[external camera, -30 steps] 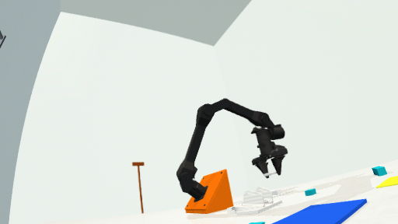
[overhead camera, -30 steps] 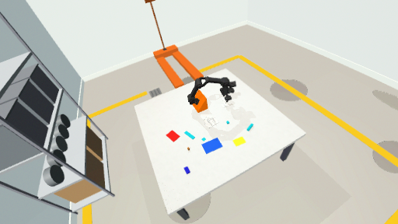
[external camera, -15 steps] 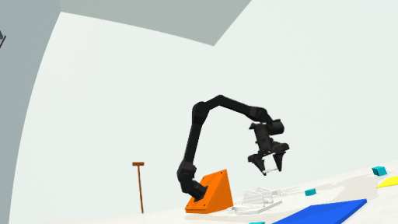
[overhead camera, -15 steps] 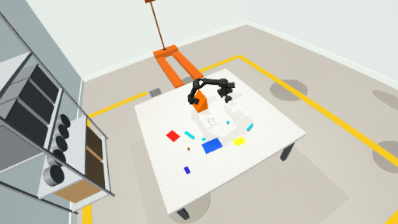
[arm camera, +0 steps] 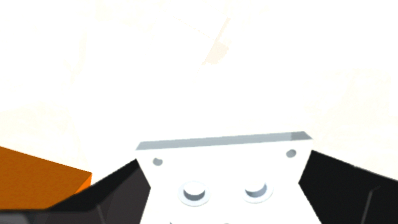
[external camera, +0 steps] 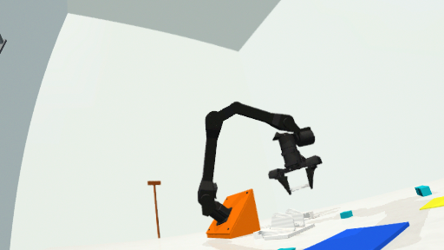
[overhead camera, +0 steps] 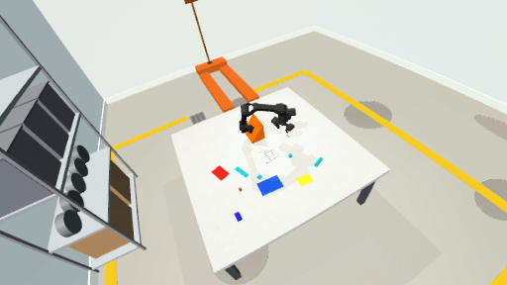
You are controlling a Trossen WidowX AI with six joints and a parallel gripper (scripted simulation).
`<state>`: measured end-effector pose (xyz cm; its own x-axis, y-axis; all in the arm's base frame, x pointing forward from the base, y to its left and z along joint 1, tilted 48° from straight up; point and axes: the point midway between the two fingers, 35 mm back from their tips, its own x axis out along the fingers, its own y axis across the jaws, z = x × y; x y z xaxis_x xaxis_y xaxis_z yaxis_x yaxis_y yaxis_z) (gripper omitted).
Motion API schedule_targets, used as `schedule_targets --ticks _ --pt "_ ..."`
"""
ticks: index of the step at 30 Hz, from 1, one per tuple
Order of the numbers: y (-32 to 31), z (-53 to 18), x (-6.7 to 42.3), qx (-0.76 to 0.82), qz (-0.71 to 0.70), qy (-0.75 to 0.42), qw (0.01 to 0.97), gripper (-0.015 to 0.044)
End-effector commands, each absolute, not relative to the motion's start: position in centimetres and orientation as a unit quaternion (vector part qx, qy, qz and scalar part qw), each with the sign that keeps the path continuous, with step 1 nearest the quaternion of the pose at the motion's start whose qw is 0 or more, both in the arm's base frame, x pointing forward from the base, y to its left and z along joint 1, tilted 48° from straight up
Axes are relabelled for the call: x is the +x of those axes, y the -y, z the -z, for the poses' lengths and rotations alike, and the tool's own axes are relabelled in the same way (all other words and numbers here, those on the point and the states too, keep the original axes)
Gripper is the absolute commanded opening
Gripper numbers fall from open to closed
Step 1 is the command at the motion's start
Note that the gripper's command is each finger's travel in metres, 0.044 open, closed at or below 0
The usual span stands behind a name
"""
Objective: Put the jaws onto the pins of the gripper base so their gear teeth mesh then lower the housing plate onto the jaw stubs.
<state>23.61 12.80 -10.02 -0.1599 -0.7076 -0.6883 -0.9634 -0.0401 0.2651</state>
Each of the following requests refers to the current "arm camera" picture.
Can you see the white rounded plate with two holes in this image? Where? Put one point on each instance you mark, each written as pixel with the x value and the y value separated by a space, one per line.
pixel 223 165

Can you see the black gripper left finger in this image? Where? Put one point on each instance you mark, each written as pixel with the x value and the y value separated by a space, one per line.
pixel 120 197

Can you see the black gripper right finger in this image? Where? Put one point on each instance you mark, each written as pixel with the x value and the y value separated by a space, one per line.
pixel 342 193

